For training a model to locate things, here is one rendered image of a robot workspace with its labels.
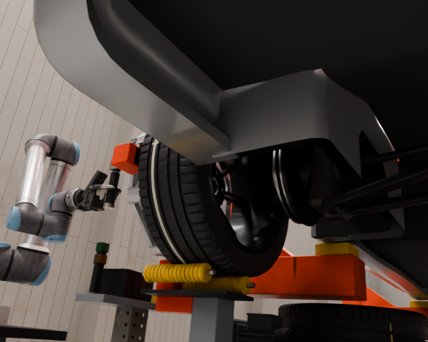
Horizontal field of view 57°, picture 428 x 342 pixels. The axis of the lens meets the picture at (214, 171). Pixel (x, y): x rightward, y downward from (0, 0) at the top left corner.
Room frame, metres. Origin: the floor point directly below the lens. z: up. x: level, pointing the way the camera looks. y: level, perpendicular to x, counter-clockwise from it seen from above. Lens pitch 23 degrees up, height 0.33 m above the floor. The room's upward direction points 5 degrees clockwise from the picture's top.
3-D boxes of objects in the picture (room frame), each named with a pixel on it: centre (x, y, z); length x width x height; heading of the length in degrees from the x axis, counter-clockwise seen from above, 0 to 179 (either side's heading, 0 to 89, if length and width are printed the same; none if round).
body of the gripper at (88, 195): (1.54, 0.48, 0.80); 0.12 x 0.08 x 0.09; 53
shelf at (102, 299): (1.84, 0.32, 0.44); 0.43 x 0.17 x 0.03; 143
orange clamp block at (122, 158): (1.20, 0.28, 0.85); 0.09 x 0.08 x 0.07; 143
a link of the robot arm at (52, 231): (1.63, 0.63, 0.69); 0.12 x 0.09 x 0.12; 123
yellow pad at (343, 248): (1.65, -0.55, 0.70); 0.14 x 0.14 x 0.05; 53
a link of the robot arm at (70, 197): (1.58, 0.55, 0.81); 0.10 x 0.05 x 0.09; 143
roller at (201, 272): (1.30, 0.09, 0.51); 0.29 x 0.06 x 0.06; 53
